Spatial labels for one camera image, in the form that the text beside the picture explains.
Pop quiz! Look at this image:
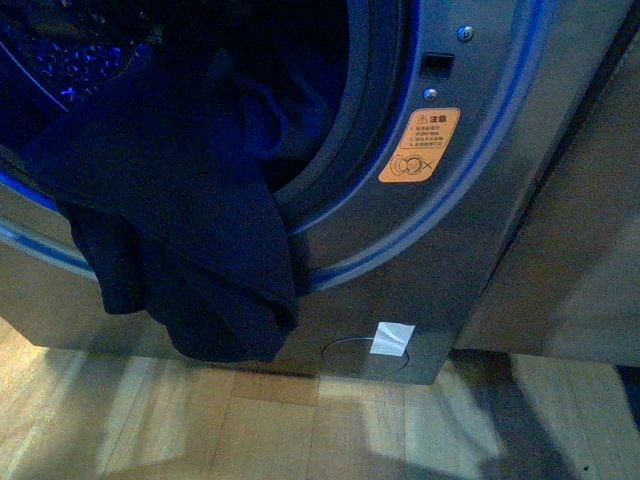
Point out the dark navy garment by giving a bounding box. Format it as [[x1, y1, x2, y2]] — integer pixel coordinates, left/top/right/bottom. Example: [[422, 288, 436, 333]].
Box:
[[1, 36, 345, 362]]

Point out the grey front-load washing machine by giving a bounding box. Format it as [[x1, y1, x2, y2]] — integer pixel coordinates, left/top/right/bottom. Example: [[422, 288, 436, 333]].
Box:
[[1, 1, 639, 384]]

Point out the white tape piece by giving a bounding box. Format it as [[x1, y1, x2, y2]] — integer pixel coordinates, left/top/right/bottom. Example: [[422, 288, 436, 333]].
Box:
[[369, 322, 415, 357]]

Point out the orange warning sticker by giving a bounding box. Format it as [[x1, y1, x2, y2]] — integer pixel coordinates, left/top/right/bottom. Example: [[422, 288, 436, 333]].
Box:
[[378, 107, 461, 183]]

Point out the black rubber door gasket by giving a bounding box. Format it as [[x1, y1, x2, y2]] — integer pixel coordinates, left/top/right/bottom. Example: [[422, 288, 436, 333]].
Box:
[[275, 1, 421, 233]]

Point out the steel perforated washer drum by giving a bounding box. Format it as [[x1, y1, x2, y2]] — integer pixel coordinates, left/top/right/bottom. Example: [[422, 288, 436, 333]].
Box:
[[1, 1, 164, 107]]

